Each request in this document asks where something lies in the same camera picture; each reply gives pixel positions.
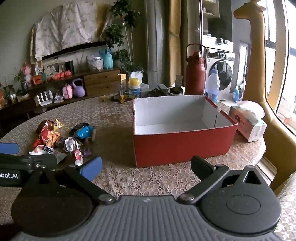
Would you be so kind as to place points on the yellow snack packet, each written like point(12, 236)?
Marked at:
point(57, 125)

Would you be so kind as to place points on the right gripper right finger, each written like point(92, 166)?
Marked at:
point(201, 168)

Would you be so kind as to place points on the clear plastic bag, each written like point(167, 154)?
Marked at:
point(95, 63)

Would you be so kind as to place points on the picture frame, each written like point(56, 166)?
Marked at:
point(50, 69)

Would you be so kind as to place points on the red cardboard box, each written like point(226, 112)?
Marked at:
point(172, 129)

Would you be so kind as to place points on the washing machine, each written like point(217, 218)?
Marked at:
point(222, 61)

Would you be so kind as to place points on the tissue pack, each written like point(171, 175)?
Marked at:
point(249, 117)

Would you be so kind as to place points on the wooden tv cabinet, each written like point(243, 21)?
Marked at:
point(49, 93)

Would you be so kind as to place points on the blue snack packet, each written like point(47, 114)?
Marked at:
point(84, 132)

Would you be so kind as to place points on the dark red thermos bottle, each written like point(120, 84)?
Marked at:
point(195, 71)

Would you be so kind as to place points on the light blue jug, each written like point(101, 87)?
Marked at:
point(107, 58)

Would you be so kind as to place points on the white snack packet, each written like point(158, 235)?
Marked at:
point(45, 150)

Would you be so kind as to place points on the cloth covered television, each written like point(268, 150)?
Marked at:
point(68, 25)

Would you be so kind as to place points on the red snack bag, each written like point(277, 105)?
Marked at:
point(47, 137)

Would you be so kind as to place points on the black wrapper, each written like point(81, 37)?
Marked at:
point(77, 127)

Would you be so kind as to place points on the potted green plant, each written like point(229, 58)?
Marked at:
point(118, 36)

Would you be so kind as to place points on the brown oreo snack bag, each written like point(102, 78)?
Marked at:
point(45, 125)

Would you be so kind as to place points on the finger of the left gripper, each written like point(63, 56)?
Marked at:
point(9, 148)

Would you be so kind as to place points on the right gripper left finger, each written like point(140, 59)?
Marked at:
point(91, 168)

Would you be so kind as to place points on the yellow lid supplement jar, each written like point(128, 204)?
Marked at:
point(134, 88)

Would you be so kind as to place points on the pink toy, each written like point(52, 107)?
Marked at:
point(67, 91)

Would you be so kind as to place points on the clear plastic water bottle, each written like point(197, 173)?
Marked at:
point(212, 86)

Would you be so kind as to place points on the stack of books and boxes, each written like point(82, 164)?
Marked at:
point(160, 90)

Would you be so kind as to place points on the glass with yellow packet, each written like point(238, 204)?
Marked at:
point(122, 90)

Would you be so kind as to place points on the purple kettlebell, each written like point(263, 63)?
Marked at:
point(78, 89)

